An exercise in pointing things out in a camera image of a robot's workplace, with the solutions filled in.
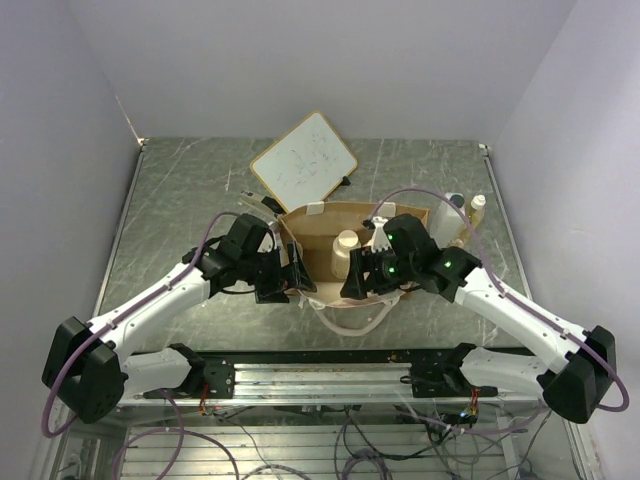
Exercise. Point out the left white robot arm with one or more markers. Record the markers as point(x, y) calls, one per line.
point(93, 365)

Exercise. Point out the aluminium mounting rail frame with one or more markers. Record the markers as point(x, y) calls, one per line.
point(362, 414)

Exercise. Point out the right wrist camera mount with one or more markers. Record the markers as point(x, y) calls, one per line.
point(379, 241)

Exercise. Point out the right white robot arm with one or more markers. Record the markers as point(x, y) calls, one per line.
point(569, 367)

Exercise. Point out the cream bottle white cap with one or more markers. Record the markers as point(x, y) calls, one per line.
point(343, 244)

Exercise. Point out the clear yellow liquid bottle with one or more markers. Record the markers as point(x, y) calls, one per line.
point(475, 213)

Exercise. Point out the black and silver stapler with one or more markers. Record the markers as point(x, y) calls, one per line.
point(265, 204)

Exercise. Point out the white square bottle black cap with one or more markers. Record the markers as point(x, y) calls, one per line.
point(444, 225)

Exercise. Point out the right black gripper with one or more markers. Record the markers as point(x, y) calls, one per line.
point(356, 285)

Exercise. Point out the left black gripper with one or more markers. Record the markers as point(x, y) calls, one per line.
point(284, 277)

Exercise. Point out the small yellow-framed whiteboard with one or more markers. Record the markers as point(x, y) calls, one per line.
point(305, 165)

